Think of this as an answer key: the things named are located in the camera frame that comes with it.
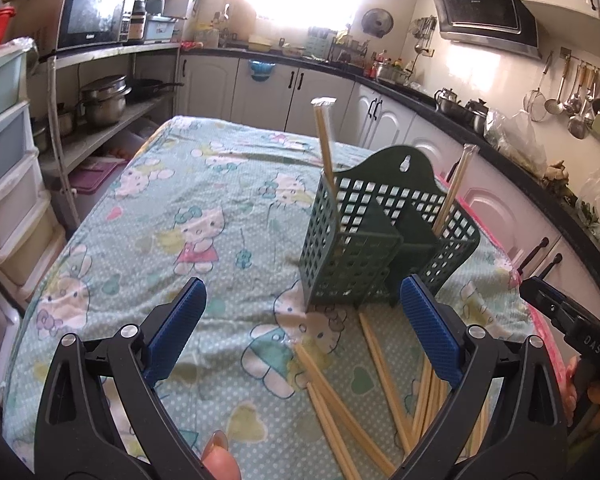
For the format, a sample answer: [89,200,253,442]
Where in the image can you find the black wire dish rack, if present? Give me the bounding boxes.
[330,37,368,63]

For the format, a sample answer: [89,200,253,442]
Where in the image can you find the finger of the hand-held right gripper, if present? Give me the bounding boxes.
[519,277,578,343]

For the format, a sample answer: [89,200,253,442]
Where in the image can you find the green cartoon cat tablecloth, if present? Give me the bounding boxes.
[2,115,541,480]

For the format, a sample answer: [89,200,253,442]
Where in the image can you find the blue hanging plastic basket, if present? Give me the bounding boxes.
[248,59,276,83]

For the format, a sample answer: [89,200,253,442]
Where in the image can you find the metal shelf rack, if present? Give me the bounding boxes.
[30,42,183,231]

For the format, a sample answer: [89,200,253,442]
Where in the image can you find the small round wall fan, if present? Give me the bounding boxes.
[361,7,395,38]

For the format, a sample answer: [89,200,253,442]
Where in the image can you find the ginger root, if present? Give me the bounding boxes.
[542,160,568,186]

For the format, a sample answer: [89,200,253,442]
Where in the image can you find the stacked steel pots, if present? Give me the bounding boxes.
[79,75,131,128]

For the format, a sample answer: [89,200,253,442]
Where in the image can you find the black microwave oven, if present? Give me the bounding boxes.
[56,0,138,52]

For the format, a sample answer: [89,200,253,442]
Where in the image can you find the pastel plastic drawer unit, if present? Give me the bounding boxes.
[0,37,68,301]

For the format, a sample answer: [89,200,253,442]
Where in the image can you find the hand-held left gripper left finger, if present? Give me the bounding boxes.
[35,276,208,480]

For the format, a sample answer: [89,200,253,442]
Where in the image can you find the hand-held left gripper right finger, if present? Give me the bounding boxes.
[390,274,568,480]

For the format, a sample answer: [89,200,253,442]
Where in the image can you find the light blue plastic bin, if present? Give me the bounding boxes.
[144,14,181,43]

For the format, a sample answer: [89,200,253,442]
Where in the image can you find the dark steel kettle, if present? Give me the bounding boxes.
[465,97,491,133]

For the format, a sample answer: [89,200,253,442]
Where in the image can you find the person's left hand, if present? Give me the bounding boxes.
[200,430,243,480]

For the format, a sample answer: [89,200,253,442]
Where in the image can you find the plastic bag with greens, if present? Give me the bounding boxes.
[575,165,600,241]

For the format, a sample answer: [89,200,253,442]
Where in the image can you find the row of hanging kitchen utensils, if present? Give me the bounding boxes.
[522,50,600,141]

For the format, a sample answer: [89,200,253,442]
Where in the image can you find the small steel pot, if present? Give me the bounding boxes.
[55,105,78,136]

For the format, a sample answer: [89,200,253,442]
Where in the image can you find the green plastic utensil basket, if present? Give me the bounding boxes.
[298,145,482,309]

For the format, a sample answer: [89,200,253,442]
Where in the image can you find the wooden cutting board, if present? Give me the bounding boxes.
[227,0,257,41]

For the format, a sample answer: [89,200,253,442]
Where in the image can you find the clear plastic bag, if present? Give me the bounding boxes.
[485,107,548,171]

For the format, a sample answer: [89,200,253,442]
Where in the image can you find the purple plastic lid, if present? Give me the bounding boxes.
[67,160,128,196]

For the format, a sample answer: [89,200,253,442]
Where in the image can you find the white lower kitchen cabinets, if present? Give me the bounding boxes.
[175,52,600,311]

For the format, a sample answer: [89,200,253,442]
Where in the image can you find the steel pot with lid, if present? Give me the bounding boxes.
[375,60,411,86]

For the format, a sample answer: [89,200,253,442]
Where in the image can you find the black range hood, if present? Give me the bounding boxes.
[417,0,543,61]

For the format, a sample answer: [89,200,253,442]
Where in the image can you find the black frying pan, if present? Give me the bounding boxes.
[125,78,186,103]

